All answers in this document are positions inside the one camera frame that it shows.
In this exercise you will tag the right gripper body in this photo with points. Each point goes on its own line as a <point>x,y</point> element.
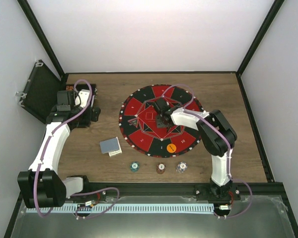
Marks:
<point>161,123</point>

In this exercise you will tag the orange black chip stack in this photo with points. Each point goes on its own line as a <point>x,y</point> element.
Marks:
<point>160,168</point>

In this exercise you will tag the green blue chip stack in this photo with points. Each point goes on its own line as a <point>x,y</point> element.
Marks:
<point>134,166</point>

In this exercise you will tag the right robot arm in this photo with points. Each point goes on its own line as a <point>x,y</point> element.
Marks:
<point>218,138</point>

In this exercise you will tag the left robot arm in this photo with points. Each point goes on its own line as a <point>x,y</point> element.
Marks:
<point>44,169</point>

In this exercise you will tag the orange chips in case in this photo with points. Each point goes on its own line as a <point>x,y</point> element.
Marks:
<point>69,88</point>

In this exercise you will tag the black poker case tray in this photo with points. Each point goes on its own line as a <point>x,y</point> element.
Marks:
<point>94,89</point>

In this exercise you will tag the black poker case lid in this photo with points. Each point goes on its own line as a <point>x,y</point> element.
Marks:
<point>40,92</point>

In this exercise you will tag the round red black poker mat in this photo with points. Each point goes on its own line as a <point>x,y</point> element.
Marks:
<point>147,132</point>

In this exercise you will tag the orange big blind button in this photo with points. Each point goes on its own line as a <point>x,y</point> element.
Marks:
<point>171,148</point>

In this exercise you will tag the blue backed card deck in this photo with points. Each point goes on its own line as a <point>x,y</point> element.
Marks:
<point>110,145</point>

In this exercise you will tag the white playing card box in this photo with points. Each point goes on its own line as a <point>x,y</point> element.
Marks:
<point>114,153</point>

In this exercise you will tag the black aluminium front rail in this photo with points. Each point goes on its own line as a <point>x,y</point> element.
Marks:
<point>203,191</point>

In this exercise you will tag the light blue slotted cable duct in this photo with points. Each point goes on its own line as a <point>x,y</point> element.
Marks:
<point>190,208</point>

